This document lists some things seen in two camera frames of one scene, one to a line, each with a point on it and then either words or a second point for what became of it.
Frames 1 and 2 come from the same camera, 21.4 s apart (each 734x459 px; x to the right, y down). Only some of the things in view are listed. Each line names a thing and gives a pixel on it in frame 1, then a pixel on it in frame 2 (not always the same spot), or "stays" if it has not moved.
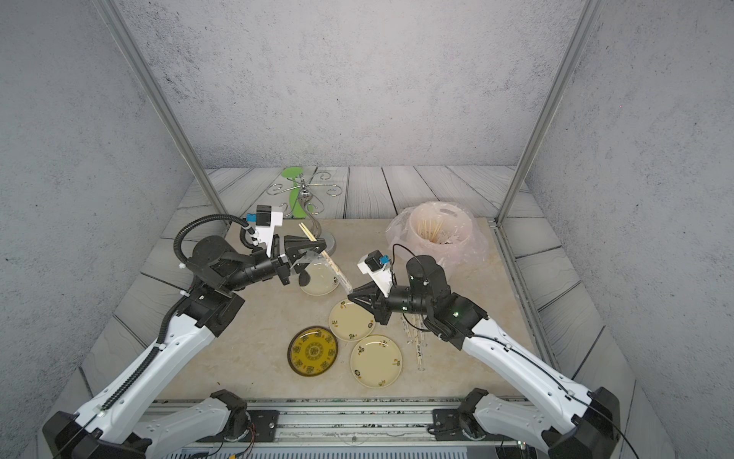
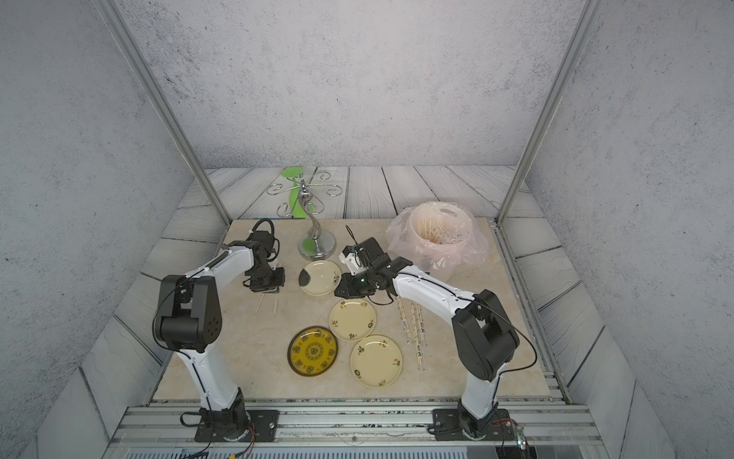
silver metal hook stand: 312,202 stays
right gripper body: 384,309 to 359,285
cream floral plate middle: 348,321 stays
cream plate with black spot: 318,279 stays
